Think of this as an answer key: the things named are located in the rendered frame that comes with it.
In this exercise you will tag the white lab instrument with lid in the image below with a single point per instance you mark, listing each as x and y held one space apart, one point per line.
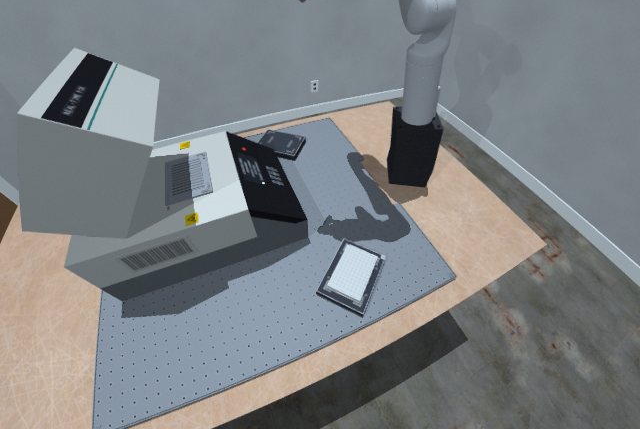
84 143

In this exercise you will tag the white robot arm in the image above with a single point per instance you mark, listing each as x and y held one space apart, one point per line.
424 57

